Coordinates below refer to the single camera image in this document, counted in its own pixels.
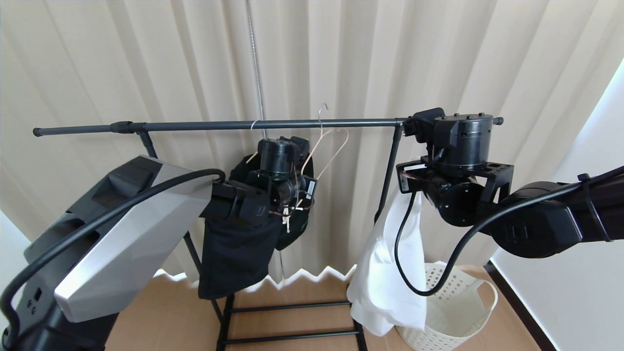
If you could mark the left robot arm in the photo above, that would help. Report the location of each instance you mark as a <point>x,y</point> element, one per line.
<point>122,243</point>

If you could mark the black clothes rack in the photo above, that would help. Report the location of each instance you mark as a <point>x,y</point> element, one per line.
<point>195,126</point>

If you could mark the white laundry basket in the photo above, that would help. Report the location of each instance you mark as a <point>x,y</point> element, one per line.
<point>458,302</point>

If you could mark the black shorts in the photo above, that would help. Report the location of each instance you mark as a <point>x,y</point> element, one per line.
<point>234,258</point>

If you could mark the pink clothes hanger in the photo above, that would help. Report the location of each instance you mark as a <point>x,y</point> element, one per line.
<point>252,126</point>
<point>336,151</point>

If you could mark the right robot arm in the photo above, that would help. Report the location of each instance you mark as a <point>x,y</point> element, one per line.
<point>536,224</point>

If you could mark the white garment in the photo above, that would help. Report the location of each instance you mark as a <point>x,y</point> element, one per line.
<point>385,282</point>

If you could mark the beige curtain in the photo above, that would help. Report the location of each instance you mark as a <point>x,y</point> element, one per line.
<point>122,58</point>

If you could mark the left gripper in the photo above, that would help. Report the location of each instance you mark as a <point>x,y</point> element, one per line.
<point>295,190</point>

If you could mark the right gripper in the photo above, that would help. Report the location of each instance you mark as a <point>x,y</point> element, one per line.
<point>456,204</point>

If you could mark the thin metal curtain wand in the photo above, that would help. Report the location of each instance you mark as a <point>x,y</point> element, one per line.
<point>256,73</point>

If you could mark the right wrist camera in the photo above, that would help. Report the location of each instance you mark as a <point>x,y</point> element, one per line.
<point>421,122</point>

